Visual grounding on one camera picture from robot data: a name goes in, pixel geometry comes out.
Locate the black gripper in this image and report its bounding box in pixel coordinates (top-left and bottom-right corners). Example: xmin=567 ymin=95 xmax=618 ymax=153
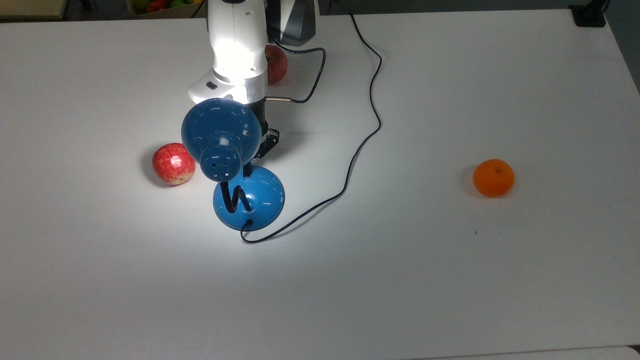
xmin=243 ymin=101 xmax=281 ymax=180

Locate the blue desk lamp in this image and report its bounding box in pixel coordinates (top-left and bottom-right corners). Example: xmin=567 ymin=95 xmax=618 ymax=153
xmin=180 ymin=97 xmax=286 ymax=232

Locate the red apple with glossy highlight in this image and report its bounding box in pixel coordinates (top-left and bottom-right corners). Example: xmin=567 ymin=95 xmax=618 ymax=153
xmin=152 ymin=142 xmax=197 ymax=186

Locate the red apple with stem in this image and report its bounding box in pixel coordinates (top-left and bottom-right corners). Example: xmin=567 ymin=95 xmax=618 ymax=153
xmin=264 ymin=44 xmax=289 ymax=86

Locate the cardboard box of fruit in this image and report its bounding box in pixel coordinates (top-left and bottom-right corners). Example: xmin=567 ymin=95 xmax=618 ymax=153
xmin=126 ymin=0 xmax=209 ymax=20

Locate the orange mandarin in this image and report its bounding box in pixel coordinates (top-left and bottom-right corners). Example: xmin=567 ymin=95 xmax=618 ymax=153
xmin=472 ymin=158 xmax=516 ymax=198

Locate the yellow wooden furniture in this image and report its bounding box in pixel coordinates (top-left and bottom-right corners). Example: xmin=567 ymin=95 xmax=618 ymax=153
xmin=0 ymin=0 xmax=69 ymax=20

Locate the black table clamp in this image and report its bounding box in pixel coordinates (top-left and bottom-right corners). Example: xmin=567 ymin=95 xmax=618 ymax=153
xmin=569 ymin=0 xmax=608 ymax=28

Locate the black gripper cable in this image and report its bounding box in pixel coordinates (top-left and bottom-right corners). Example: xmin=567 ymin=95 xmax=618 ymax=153
xmin=265 ymin=37 xmax=327 ymax=105

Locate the black lamp power cable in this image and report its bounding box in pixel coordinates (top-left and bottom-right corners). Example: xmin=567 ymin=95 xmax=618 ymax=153
xmin=240 ymin=14 xmax=384 ymax=244

